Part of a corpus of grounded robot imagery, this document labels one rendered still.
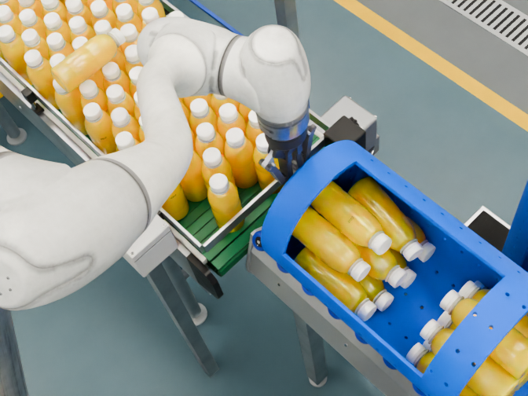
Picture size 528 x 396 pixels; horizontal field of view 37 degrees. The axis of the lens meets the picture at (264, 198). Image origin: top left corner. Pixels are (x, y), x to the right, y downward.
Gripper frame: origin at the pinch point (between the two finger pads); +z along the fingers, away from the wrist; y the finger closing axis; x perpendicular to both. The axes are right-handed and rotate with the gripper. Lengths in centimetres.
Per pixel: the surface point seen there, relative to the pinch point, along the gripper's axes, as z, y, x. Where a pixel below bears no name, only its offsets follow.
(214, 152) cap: 8.1, 3.7, -21.1
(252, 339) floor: 116, 11, -21
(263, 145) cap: 8.1, -4.6, -14.4
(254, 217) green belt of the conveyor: 26.1, 3.6, -11.9
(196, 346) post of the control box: 86, 28, -22
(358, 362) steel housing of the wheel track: 29.8, 11.4, 27.4
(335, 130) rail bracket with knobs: 16.0, -21.3, -9.7
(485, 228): 101, -65, 12
